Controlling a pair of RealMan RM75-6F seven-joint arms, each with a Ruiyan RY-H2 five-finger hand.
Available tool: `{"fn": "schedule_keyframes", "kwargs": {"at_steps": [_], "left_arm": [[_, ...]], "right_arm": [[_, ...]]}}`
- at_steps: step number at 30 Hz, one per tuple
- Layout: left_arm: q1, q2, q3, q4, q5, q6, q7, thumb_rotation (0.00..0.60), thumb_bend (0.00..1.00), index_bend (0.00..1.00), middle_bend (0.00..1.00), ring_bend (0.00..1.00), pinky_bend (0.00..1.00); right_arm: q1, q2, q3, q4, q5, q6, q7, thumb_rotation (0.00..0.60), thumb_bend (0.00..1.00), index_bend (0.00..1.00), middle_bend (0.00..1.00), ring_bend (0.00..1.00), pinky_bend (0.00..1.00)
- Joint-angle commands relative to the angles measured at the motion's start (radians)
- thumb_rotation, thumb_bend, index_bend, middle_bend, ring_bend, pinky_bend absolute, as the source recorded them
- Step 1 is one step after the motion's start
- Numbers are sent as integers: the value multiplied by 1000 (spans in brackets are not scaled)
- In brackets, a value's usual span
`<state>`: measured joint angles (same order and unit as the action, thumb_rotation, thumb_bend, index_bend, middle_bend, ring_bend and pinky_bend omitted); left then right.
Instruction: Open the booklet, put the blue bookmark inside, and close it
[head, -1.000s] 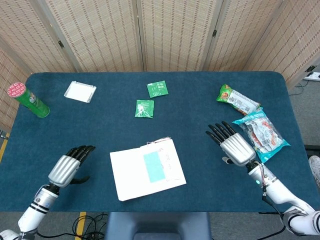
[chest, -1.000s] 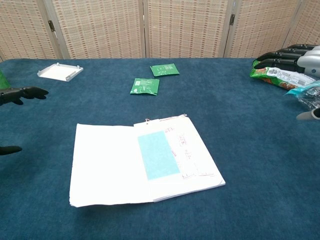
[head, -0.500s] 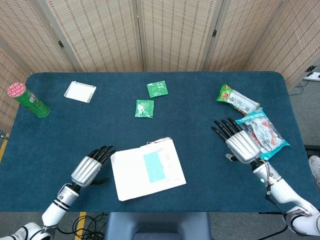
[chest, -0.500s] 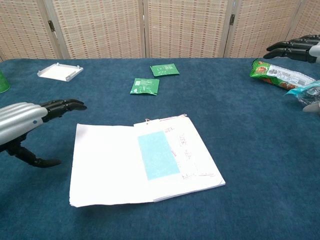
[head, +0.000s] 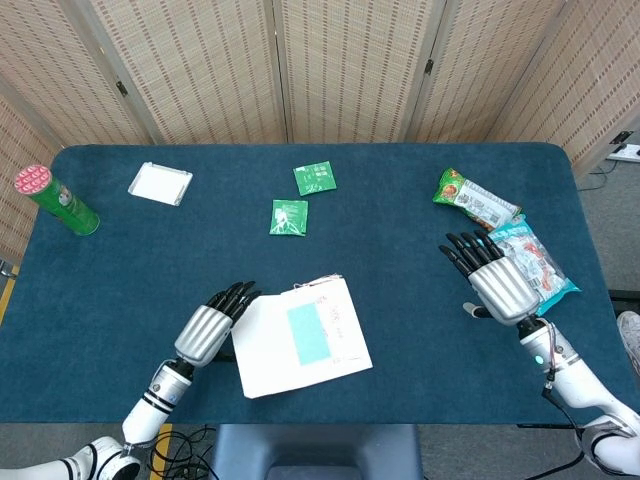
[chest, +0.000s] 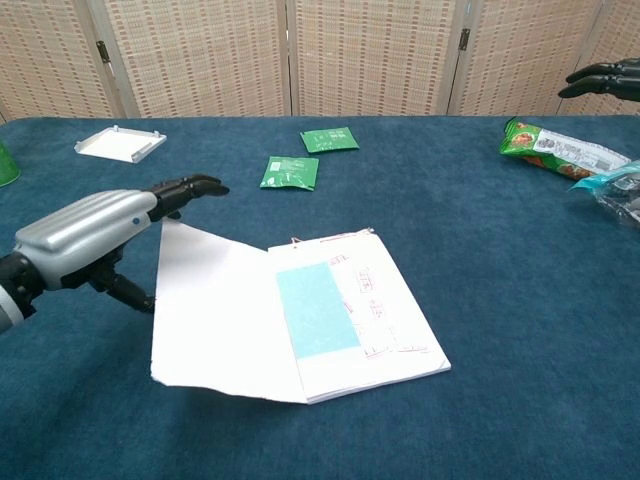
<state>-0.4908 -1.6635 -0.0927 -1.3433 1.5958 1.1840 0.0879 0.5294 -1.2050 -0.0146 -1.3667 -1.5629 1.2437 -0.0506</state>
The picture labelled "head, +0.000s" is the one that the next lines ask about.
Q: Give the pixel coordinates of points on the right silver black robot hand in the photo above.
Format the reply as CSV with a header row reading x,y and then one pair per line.
x,y
500,290

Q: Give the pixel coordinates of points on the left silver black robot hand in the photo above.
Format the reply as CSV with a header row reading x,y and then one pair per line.
x,y
202,335

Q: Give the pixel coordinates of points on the white notebook with orange spine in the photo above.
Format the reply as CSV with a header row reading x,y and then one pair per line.
x,y
265,350

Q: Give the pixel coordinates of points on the teal and white tasselled bookmark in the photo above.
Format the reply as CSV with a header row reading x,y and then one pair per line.
x,y
310,335

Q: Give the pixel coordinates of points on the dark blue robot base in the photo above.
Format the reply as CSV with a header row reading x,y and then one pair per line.
x,y
315,445

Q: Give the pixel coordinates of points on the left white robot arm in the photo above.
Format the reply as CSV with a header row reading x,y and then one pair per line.
x,y
145,415

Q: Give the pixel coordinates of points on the clear bag with teal edges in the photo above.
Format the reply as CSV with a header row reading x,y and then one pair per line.
x,y
545,270

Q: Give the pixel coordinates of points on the dark blue table cloth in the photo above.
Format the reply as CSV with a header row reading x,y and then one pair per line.
x,y
150,280

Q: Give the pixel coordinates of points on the green snack packet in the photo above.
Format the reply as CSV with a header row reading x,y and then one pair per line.
x,y
475,200

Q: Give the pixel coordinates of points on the white sneaker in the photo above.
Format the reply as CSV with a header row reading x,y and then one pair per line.
x,y
631,340

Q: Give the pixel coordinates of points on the green sachet with leaf print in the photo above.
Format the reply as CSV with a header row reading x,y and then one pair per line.
x,y
289,217

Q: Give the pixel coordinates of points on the white square plastic tray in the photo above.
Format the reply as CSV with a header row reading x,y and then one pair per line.
x,y
160,183

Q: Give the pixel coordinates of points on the white power strip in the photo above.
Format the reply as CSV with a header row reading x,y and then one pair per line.
x,y
627,152

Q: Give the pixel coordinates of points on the green sachet with white text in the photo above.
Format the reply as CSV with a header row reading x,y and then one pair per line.
x,y
315,178

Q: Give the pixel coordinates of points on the metal screen hinge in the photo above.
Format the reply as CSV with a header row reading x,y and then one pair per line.
x,y
429,66
121,88

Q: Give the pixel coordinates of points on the woven bamboo folding screen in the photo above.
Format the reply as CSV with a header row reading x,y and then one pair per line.
x,y
200,65

